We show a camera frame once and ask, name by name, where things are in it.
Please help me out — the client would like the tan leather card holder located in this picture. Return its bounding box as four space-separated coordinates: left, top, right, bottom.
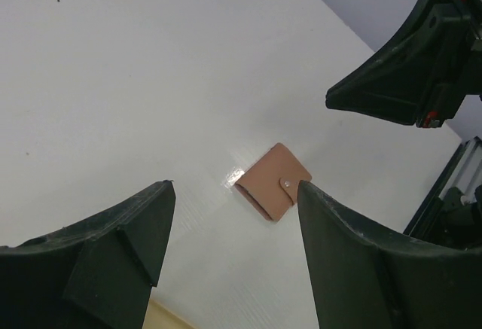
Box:
234 142 312 222

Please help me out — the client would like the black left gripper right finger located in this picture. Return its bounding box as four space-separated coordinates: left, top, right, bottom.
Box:
297 181 481 328

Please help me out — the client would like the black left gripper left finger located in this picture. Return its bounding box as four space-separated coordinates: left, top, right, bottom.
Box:
1 180 175 328

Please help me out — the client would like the aluminium frame rail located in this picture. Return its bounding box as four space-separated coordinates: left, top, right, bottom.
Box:
404 137 481 250

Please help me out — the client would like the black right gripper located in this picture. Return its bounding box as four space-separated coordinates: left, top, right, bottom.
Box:
325 0 481 129

